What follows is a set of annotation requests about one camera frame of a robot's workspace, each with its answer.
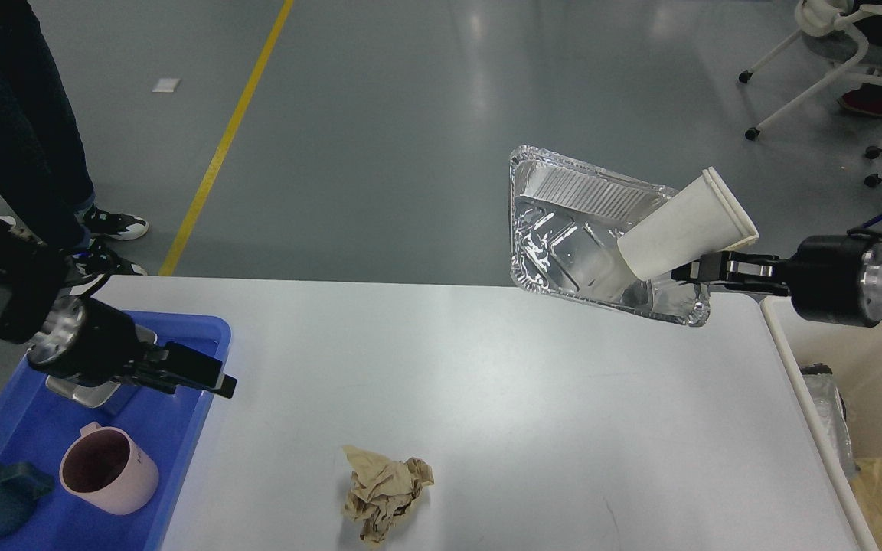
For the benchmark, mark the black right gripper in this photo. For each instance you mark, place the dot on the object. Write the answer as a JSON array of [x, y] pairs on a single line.
[[832, 278]]

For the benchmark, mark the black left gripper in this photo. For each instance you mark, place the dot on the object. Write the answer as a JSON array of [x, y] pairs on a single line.
[[90, 343]]

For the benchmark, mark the white paper cup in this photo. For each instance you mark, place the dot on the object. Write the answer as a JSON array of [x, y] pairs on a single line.
[[705, 217]]

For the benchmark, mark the stainless steel rectangular container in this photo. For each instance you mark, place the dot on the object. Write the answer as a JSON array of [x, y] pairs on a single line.
[[110, 397]]

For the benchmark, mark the pink mug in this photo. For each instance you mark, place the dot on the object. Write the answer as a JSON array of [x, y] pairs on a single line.
[[106, 468]]

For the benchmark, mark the aluminium foil tray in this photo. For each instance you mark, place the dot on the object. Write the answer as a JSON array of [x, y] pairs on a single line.
[[565, 219]]

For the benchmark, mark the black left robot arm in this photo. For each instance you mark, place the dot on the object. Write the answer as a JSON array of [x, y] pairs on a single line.
[[36, 274]]

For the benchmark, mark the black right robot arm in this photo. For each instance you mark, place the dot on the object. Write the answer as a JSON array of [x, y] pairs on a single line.
[[830, 278]]

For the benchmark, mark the plastic bag in bin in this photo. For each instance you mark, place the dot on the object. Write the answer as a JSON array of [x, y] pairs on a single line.
[[831, 409]]

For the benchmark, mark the blue plastic tray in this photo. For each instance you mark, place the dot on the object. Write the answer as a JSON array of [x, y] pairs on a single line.
[[38, 426]]

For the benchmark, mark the white plastic bin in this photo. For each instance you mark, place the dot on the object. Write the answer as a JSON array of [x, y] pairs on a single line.
[[836, 373]]

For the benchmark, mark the crumpled brown paper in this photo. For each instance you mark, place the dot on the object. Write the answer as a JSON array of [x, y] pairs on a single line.
[[382, 492]]

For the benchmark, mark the grey office chair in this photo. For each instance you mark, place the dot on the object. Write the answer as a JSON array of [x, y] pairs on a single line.
[[829, 30]]

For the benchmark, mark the person in dark jeans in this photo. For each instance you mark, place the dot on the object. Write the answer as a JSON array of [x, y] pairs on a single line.
[[44, 177]]

